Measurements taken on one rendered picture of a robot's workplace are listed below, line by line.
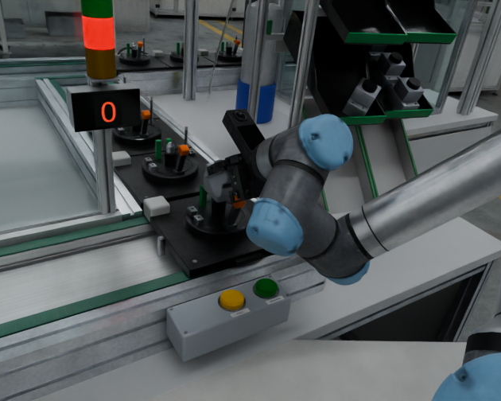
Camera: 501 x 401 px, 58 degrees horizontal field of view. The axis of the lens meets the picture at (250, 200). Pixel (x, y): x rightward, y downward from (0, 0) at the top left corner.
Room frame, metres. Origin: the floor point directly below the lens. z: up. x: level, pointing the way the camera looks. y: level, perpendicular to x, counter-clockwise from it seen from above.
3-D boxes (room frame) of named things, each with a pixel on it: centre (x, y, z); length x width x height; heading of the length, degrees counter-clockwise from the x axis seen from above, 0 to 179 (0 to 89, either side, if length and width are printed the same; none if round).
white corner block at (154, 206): (0.83, 0.20, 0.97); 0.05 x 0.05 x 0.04; 35
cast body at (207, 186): (0.81, 0.07, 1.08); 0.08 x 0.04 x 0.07; 35
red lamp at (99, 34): (0.79, 0.29, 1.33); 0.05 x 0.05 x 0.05
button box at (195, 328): (0.57, 0.01, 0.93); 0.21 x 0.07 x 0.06; 125
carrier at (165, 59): (2.20, 0.39, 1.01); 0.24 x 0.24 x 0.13; 35
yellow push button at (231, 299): (0.57, 0.01, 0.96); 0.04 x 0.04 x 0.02
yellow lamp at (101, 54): (0.79, 0.29, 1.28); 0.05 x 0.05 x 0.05
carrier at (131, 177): (1.01, 0.21, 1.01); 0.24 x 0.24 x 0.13; 35
